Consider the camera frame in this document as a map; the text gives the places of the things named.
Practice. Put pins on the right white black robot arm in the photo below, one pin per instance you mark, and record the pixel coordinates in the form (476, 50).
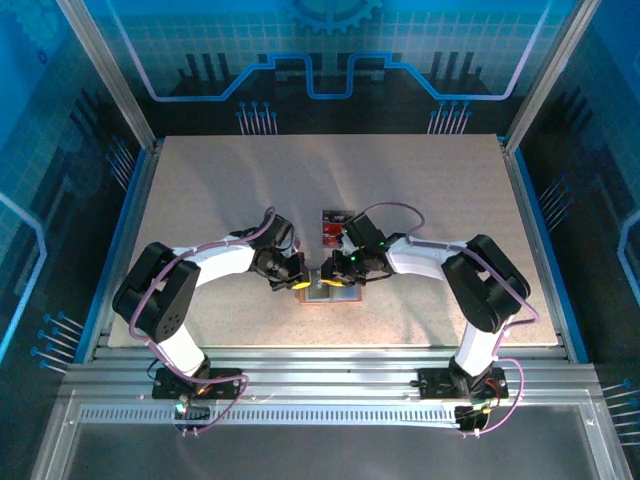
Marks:
(420, 257)

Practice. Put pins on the aluminium frame post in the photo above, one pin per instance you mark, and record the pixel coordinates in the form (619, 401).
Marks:
(549, 75)
(111, 75)

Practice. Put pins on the aluminium rail platform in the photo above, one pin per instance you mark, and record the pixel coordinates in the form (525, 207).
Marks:
(320, 370)

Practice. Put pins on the brown leather card holder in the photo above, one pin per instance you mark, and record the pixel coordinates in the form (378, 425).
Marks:
(350, 295)

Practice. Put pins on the aluminium side rail blue strip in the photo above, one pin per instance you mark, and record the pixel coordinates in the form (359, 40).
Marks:
(134, 225)
(529, 225)

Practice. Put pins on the black credit card white logo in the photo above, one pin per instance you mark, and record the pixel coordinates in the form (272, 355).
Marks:
(336, 217)

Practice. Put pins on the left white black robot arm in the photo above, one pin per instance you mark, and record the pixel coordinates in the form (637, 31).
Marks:
(225, 262)

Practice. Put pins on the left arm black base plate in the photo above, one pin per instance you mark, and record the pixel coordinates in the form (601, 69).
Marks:
(165, 390)

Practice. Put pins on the clear plastic tray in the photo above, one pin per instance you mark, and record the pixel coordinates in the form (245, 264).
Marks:
(330, 246)

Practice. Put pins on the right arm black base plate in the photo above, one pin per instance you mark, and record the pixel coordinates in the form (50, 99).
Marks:
(430, 385)

